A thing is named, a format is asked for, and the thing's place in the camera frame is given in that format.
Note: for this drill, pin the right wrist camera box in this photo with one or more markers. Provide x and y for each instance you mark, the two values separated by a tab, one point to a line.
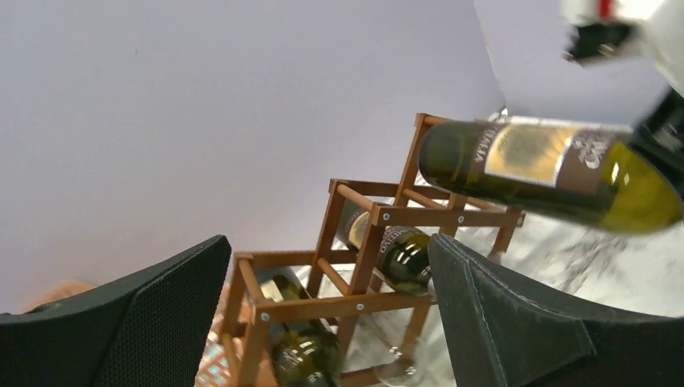
609	30

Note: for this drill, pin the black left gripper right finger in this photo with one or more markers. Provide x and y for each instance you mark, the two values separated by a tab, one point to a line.
505	329

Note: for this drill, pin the green wine bottle silver neck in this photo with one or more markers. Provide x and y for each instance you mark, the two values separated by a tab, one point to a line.
581	173

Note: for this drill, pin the clear glass bottle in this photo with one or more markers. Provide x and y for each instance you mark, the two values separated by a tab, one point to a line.
396	351

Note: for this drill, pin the green wine bottle white label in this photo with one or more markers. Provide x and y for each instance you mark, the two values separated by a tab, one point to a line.
303	353

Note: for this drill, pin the brown wooden wine rack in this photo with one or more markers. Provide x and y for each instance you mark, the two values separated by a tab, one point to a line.
345	285

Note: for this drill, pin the peach plastic file organizer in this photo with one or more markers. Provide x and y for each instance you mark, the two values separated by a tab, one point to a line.
63	289

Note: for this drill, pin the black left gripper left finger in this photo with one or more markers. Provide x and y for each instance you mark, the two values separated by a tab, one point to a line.
148	328

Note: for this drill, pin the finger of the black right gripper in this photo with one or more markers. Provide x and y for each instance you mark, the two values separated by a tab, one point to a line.
658	138

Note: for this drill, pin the dark green wine bottle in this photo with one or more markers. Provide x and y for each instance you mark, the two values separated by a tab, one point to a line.
402	256

